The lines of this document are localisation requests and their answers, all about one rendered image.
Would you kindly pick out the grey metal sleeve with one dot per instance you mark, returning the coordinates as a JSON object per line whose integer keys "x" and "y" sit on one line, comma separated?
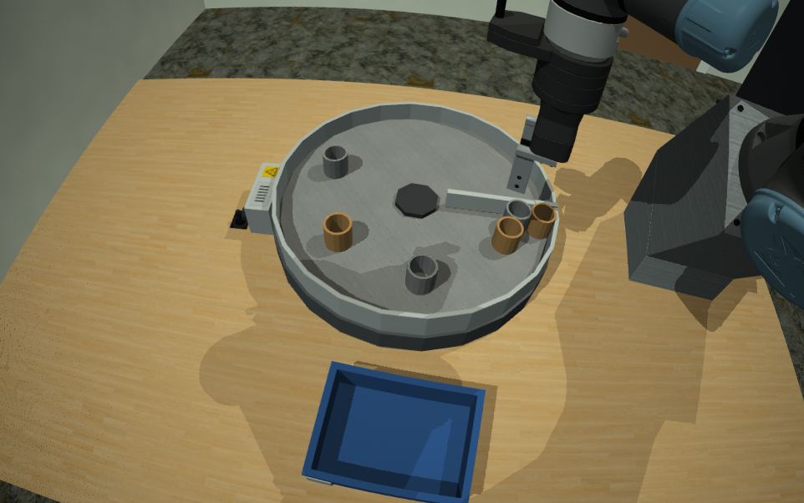
{"x": 421, "y": 263}
{"x": 335, "y": 168}
{"x": 519, "y": 209}

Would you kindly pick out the grey round turntable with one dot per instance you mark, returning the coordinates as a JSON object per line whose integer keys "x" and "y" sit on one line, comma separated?
{"x": 398, "y": 152}

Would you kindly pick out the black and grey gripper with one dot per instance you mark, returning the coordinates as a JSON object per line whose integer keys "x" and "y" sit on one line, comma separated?
{"x": 569, "y": 78}

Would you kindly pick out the bronze bushing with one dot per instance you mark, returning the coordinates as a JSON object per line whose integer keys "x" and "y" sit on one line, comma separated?
{"x": 541, "y": 221}
{"x": 507, "y": 235}
{"x": 338, "y": 222}

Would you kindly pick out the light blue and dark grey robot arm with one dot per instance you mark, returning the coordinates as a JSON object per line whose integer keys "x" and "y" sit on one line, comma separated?
{"x": 726, "y": 34}

